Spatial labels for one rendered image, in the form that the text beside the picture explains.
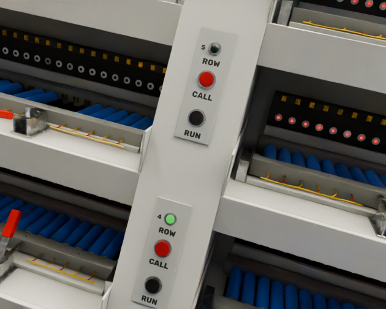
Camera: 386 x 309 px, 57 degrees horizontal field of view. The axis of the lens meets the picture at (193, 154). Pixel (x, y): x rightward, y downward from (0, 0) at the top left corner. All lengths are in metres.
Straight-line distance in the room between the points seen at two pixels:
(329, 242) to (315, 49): 0.20
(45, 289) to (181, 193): 0.23
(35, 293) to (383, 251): 0.41
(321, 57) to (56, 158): 0.32
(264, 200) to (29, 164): 0.28
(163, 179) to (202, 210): 0.06
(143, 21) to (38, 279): 0.35
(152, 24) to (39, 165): 0.21
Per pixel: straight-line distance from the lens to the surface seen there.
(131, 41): 0.64
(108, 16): 0.45
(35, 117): 0.47
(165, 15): 0.43
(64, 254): 0.53
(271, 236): 0.40
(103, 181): 0.43
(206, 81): 0.39
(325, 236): 0.40
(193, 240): 0.40
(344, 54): 0.41
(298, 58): 0.41
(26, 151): 0.47
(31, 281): 0.53
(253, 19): 0.41
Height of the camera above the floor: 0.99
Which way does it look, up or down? 3 degrees down
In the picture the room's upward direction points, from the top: 15 degrees clockwise
